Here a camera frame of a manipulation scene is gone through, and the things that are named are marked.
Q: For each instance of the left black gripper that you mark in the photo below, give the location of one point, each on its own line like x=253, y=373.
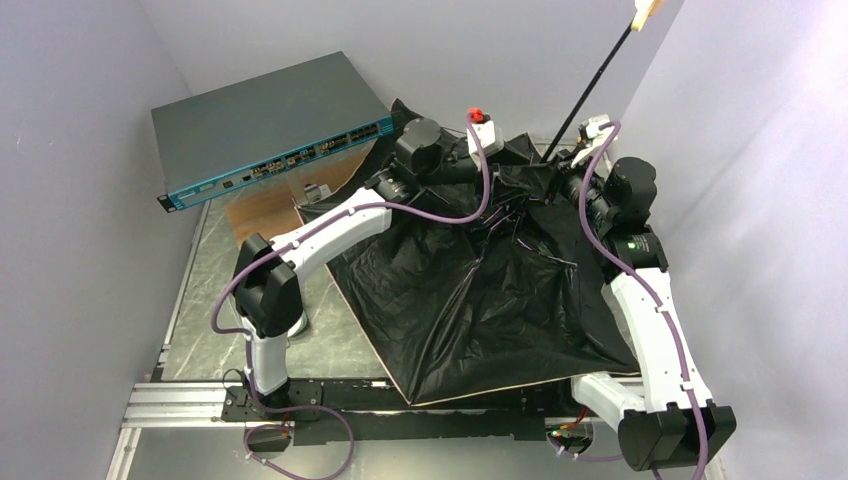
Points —
x=494, y=173

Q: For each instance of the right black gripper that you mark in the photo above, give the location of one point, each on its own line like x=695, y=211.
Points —
x=559, y=175

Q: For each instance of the mint green umbrella sleeve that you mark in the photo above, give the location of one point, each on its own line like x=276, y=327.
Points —
x=299, y=326

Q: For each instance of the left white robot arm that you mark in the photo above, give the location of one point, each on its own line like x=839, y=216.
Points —
x=266, y=286

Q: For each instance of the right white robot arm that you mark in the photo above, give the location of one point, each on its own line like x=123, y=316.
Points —
x=673, y=421

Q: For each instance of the wooden board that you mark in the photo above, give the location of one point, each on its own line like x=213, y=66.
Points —
x=270, y=209

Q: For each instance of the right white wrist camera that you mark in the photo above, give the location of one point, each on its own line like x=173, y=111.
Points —
x=592, y=135

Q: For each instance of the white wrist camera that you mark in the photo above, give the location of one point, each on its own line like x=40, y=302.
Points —
x=482, y=126
x=592, y=135

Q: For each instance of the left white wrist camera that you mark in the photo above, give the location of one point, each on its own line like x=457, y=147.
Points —
x=482, y=126

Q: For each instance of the grey metal bracket stand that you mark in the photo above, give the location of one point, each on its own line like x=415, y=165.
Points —
x=316, y=192

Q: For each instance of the grey blue network switch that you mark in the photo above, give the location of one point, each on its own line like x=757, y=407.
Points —
x=222, y=140

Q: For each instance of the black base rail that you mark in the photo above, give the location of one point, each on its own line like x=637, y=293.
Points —
x=322, y=410

